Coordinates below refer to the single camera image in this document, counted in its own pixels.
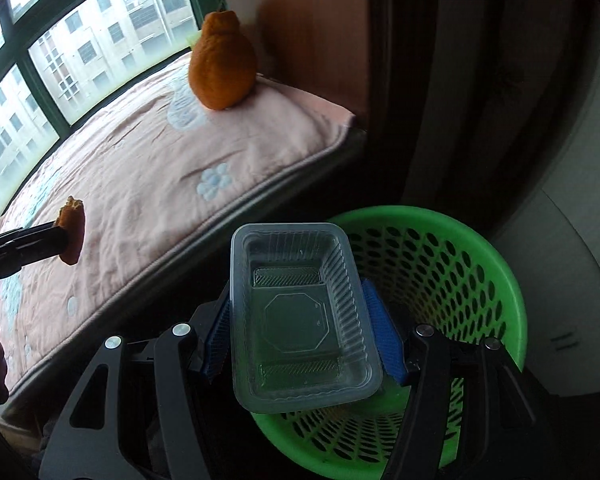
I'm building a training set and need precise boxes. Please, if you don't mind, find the orange peel piece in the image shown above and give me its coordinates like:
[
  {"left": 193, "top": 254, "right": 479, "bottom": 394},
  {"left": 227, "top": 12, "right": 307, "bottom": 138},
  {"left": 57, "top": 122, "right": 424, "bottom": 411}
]
[{"left": 55, "top": 196, "right": 85, "bottom": 266}]

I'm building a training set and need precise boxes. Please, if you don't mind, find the clear rectangular plastic tray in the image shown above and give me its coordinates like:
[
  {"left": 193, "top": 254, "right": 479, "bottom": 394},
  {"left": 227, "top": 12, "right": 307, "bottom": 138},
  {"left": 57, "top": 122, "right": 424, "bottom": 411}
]
[{"left": 230, "top": 222, "right": 384, "bottom": 414}]

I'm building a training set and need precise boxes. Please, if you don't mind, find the green mesh trash basket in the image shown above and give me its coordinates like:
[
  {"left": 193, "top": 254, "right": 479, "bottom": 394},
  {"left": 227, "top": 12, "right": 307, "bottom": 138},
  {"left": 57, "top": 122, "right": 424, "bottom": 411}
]
[{"left": 253, "top": 206, "right": 528, "bottom": 479}]

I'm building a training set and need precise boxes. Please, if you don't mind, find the pink quilted blanket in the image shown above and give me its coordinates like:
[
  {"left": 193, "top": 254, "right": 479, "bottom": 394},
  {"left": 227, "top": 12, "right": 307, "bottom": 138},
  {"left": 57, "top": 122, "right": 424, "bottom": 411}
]
[{"left": 0, "top": 56, "right": 353, "bottom": 390}]

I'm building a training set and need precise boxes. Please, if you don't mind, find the large orange citrus fruit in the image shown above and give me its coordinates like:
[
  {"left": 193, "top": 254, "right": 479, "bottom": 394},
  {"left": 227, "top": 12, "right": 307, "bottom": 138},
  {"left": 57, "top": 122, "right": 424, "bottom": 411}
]
[{"left": 188, "top": 11, "right": 258, "bottom": 110}]

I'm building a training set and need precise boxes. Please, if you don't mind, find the wooden cabinet side panel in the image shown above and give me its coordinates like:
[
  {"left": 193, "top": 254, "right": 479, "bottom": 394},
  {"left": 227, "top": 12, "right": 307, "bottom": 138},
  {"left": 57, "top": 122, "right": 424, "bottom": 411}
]
[{"left": 226, "top": 0, "right": 370, "bottom": 116}]

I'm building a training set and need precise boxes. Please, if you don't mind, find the green window frame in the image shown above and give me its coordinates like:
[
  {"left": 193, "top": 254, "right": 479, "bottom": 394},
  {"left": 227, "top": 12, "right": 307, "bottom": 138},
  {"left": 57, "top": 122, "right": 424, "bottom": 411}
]
[{"left": 0, "top": 0, "right": 226, "bottom": 215}]

